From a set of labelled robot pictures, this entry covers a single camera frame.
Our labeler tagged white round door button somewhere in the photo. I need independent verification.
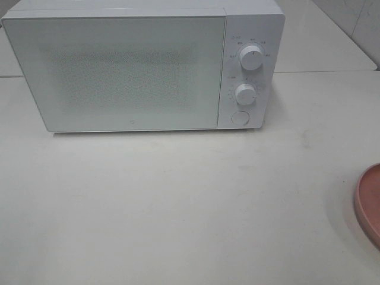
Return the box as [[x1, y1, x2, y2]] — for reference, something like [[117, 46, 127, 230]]
[[232, 111, 250, 126]]

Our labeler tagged pink round plate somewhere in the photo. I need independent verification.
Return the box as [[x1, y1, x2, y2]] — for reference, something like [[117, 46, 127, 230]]
[[354, 163, 379, 249]]

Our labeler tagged white microwave door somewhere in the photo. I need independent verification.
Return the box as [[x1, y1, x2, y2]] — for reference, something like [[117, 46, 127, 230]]
[[4, 17, 225, 132]]

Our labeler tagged white lower timer knob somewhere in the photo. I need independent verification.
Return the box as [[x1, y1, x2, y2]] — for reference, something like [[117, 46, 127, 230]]
[[235, 84, 257, 106]]

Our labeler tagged white upper power knob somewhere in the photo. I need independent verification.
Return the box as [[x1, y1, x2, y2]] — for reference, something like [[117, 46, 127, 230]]
[[239, 43, 264, 71]]

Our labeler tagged white microwave oven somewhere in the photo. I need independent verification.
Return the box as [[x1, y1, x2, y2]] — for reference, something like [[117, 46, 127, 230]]
[[1, 1, 285, 132]]

